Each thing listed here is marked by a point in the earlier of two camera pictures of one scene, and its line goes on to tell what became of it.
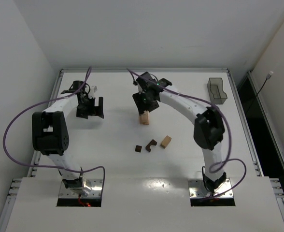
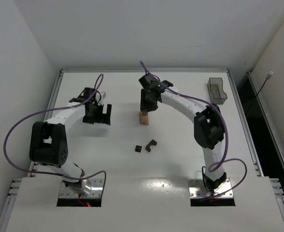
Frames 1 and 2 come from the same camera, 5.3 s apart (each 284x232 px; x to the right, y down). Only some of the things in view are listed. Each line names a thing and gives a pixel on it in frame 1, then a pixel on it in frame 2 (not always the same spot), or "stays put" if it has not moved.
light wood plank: x=146 y=121 stays put
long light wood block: x=165 y=142 -> x=144 y=116
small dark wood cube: x=138 y=149 stays put
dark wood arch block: x=152 y=142 stays put
